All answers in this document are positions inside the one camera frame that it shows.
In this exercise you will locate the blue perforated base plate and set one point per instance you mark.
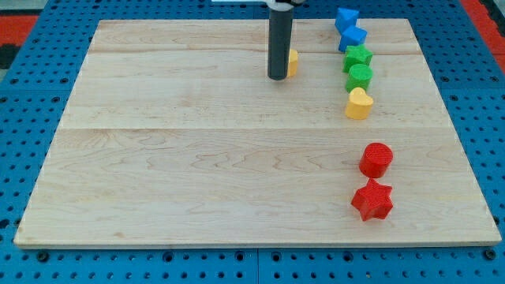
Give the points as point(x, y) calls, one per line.
point(43, 44)

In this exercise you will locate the green circle block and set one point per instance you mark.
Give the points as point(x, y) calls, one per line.
point(359, 76)

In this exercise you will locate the red star block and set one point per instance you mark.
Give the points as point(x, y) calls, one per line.
point(373, 201)

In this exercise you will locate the yellow block behind tool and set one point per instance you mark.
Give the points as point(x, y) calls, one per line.
point(292, 63)

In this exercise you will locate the green star block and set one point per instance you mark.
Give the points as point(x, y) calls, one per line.
point(354, 55)

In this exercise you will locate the light wooden board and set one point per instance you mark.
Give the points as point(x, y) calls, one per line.
point(173, 137)

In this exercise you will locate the red circle block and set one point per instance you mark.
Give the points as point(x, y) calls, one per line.
point(376, 159)

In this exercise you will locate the blue triangle block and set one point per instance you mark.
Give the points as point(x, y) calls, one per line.
point(345, 18)

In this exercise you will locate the yellow heart block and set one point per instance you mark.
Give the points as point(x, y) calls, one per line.
point(359, 104)

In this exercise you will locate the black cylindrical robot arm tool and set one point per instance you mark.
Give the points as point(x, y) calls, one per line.
point(281, 14)

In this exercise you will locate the blue cube block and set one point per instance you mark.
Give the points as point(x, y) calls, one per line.
point(352, 36)

